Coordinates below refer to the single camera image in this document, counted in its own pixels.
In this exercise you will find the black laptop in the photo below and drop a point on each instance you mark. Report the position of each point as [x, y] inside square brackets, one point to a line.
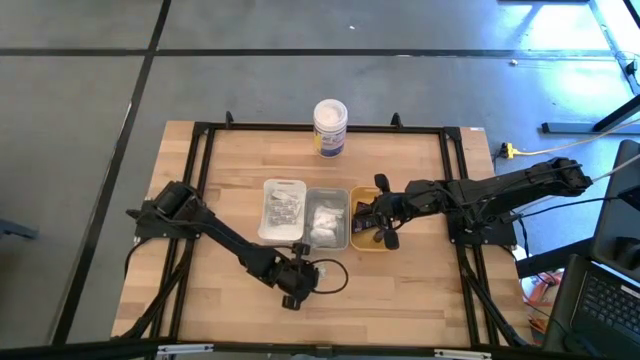
[610, 305]

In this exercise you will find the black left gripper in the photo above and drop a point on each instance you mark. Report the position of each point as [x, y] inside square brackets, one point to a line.
[295, 277]

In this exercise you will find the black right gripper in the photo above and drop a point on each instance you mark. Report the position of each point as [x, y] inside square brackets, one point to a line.
[395, 210]

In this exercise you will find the black floor stand foot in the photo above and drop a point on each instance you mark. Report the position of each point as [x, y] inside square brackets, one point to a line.
[575, 128]

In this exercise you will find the white plastic bin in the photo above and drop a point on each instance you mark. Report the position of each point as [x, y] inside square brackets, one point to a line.
[280, 235]

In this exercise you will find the black aluminium table frame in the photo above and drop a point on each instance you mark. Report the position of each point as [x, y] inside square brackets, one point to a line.
[290, 127]

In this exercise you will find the black rig crossbar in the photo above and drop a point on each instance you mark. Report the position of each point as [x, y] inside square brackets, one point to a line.
[100, 351]

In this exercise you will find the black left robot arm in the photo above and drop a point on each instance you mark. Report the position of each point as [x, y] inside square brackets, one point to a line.
[230, 245]

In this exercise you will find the black computer monitor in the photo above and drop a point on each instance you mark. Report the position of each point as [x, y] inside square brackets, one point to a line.
[617, 210]

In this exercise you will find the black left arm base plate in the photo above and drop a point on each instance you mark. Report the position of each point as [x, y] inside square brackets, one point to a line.
[147, 232]

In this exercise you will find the yellow plastic bin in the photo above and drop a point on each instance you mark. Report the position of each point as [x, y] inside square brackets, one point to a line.
[362, 244]

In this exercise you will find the yellow power plug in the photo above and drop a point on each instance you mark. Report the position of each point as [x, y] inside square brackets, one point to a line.
[510, 150]

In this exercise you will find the white wipes canister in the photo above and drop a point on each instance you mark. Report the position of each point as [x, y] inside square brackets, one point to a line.
[330, 127]

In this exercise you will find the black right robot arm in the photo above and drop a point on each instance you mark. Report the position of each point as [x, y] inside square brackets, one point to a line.
[500, 187]

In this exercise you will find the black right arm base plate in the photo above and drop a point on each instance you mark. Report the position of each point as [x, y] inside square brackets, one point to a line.
[502, 235]

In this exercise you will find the black desk bar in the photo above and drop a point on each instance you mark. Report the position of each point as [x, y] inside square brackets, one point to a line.
[550, 260]

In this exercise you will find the grey plastic bin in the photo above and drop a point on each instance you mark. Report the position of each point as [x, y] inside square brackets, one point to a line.
[310, 195]

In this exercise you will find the grey floor stand foot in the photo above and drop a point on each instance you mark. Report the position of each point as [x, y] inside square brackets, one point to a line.
[17, 231]

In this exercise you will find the black toiletry tube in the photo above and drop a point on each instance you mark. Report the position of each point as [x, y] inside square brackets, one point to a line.
[363, 204]

